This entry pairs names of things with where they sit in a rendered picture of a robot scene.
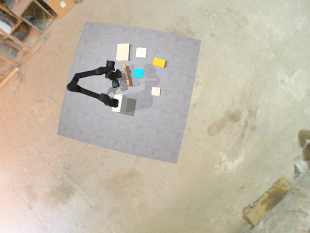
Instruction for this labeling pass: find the yellow rectangular block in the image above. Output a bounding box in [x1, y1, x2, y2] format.
[152, 58, 166, 68]

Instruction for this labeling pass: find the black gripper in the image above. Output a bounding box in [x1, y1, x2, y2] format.
[109, 68, 120, 88]

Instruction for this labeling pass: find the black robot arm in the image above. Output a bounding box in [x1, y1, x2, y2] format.
[66, 60, 122, 108]

